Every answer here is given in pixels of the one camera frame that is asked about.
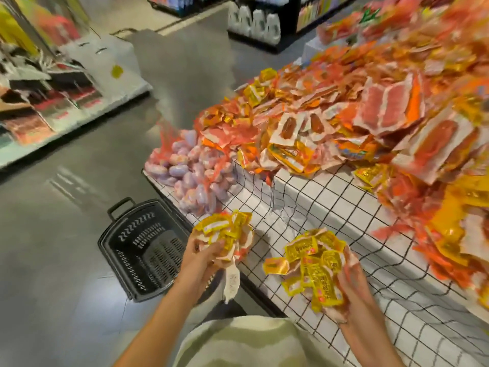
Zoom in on person's right hand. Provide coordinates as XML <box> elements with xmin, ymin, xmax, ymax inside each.
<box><xmin>336</xmin><ymin>248</ymin><xmax>383</xmax><ymax>326</ymax></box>

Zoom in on person's left hand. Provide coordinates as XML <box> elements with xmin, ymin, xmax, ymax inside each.
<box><xmin>177</xmin><ymin>233</ymin><xmax>230</xmax><ymax>299</ymax></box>

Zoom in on stack of black baskets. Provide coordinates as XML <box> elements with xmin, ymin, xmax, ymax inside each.
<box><xmin>98</xmin><ymin>197</ymin><xmax>223</xmax><ymax>303</ymax></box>

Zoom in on tiled white display table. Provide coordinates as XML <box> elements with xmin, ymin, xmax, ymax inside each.
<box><xmin>141</xmin><ymin>34</ymin><xmax>489</xmax><ymax>367</ymax></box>

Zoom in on pink sausages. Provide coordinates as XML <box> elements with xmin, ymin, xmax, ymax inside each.
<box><xmin>144</xmin><ymin>126</ymin><xmax>238</xmax><ymax>215</ymax></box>

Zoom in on large pile of sausage packets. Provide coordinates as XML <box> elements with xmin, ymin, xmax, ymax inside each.
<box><xmin>191</xmin><ymin>0</ymin><xmax>489</xmax><ymax>310</ymax></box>

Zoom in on person's right forearm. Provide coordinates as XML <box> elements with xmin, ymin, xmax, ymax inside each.
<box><xmin>347</xmin><ymin>313</ymin><xmax>406</xmax><ymax>367</ymax></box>

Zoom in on person's left forearm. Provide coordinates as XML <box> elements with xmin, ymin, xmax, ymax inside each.
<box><xmin>113</xmin><ymin>286</ymin><xmax>211</xmax><ymax>367</ymax></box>

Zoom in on black shorts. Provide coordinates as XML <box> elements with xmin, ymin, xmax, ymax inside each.
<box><xmin>202</xmin><ymin>300</ymin><xmax>249</xmax><ymax>322</ymax></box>

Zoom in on black shelving with white bottles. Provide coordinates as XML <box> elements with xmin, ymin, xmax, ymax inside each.
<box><xmin>227</xmin><ymin>0</ymin><xmax>360</xmax><ymax>52</ymax></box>

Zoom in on store shelving with blue goods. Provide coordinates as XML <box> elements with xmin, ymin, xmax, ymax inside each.
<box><xmin>149</xmin><ymin>0</ymin><xmax>230</xmax><ymax>16</ymax></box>

